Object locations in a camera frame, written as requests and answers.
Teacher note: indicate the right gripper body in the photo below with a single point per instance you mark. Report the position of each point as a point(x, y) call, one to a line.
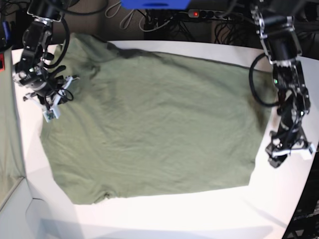
point(48, 87)

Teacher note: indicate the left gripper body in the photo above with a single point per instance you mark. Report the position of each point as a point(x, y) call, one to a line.
point(287, 142)

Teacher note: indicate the green t-shirt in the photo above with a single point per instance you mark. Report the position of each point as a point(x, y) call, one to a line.
point(144, 124)

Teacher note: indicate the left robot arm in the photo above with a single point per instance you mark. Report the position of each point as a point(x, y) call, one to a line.
point(274, 20)

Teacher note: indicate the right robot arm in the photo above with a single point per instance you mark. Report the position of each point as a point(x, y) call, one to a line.
point(38, 35)

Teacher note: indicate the red clamp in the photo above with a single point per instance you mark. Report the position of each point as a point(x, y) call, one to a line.
point(2, 62)

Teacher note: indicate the grey cloth at left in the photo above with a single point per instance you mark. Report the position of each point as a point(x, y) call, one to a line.
point(12, 169)

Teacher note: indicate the blue box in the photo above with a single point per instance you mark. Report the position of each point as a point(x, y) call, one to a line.
point(155, 4)

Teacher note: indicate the black power strip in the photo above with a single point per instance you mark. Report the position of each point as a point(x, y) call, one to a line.
point(212, 15)

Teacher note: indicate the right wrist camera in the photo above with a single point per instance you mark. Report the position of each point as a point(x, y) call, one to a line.
point(53, 113)

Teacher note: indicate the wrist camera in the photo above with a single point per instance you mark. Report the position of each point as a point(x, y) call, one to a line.
point(53, 113)
point(308, 152)

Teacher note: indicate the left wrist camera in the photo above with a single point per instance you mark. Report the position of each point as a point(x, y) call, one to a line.
point(308, 152)

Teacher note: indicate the blue handled tool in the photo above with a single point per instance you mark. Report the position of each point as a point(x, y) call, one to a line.
point(7, 32)

